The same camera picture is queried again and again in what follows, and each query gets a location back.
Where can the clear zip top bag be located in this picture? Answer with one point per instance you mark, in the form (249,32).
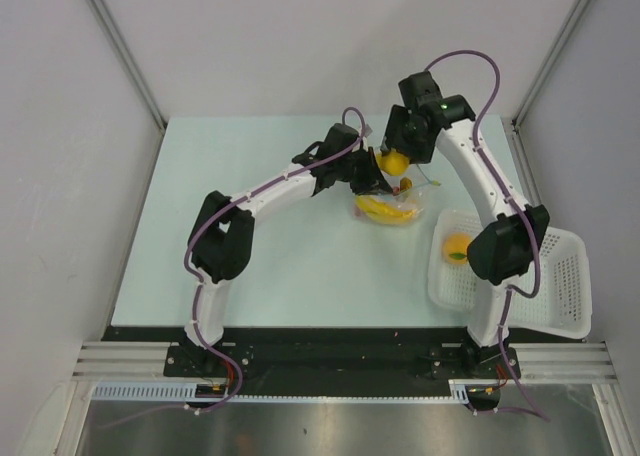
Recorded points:
(417,188)

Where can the right aluminium corner post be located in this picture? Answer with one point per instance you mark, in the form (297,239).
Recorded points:
(569,26)

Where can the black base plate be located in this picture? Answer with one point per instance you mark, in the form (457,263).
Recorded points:
(431,352)

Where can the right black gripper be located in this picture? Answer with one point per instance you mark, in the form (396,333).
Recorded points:
(393,139)

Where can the yellow fake pear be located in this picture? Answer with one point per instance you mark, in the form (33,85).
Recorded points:
(392,163)

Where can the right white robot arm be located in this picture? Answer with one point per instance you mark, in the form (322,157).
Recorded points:
(512,229)

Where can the yellow fake banana bunch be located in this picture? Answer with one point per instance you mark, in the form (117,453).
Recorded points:
(384,213)

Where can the aluminium frame rail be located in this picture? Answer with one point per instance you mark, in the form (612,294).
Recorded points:
(553,363)

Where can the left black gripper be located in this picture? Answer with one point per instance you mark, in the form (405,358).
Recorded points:
(373,181)

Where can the left aluminium corner post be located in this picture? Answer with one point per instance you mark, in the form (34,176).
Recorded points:
(120,48)

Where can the aluminium corner post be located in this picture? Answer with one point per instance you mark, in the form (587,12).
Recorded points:
(569,26)
(120,48)

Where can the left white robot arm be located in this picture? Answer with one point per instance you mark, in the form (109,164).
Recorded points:
(221,242)

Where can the orange fake fruit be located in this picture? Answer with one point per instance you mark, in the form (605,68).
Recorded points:
(455,248)

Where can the white perforated plastic basket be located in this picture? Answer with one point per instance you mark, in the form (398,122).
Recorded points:
(563,305)

